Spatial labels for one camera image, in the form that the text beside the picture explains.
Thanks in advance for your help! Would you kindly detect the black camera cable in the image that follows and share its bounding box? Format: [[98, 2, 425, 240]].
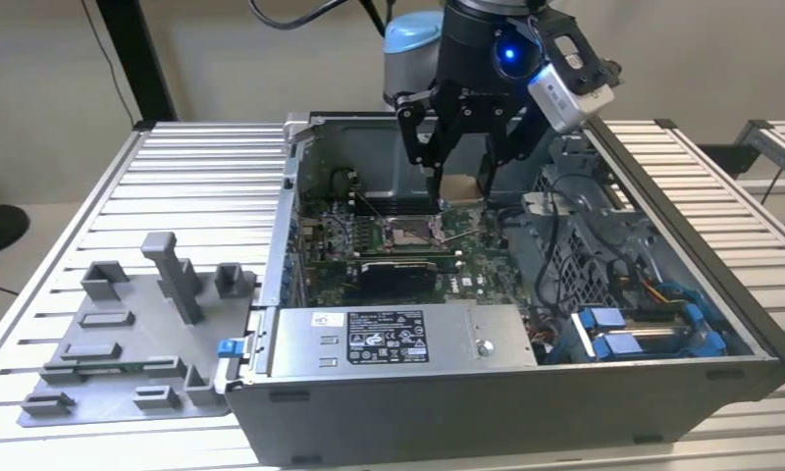
[[246, 0, 367, 29]]

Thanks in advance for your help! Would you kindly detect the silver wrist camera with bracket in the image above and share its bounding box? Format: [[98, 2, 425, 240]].
[[506, 12, 626, 134]]

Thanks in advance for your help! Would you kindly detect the silver square CPU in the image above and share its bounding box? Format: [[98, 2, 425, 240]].
[[438, 174, 483, 205]]

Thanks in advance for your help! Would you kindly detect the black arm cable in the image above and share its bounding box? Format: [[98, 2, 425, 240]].
[[357, 0, 390, 37]]

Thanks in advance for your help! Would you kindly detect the blue plastic bay bracket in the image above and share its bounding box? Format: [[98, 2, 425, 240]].
[[646, 282, 726, 358]]

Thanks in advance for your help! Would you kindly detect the black graphics card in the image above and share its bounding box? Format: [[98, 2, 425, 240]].
[[357, 258, 441, 301]]

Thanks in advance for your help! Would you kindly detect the black RAM slot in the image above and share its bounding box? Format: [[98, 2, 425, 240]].
[[355, 191, 437, 215], [355, 248, 463, 260]]

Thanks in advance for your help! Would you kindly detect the grey plastic parts rack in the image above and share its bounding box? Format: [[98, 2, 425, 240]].
[[15, 231, 262, 429]]

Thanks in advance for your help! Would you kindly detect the metal slat side table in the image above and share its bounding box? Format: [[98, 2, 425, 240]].
[[735, 119, 785, 195]]

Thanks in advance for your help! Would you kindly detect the blue case latch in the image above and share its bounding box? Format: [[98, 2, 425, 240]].
[[214, 339, 246, 363]]

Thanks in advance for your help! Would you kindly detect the green motherboard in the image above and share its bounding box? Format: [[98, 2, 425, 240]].
[[297, 195, 526, 306]]

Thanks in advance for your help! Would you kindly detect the grey plastic drive cage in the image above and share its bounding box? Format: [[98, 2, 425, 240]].
[[501, 161, 655, 318]]

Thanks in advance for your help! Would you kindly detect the black upright pole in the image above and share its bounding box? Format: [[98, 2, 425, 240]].
[[95, 0, 178, 124]]

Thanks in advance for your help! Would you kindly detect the silver power supply unit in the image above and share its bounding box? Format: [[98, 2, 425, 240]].
[[265, 303, 538, 380]]

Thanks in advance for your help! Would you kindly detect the green RAM stick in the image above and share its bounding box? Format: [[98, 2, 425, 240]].
[[40, 360, 178, 373]]

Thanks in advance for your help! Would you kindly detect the dark open PC case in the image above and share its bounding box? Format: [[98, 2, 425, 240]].
[[225, 111, 785, 466]]

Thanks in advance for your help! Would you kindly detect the CPU socket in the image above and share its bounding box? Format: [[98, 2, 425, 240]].
[[379, 214, 447, 247]]

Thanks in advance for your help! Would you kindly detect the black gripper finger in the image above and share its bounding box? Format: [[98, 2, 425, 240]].
[[474, 92, 545, 198], [393, 85, 466, 198]]

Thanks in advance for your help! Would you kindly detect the blue disk carrier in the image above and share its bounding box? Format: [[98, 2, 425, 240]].
[[587, 332, 643, 362], [574, 304, 626, 331]]

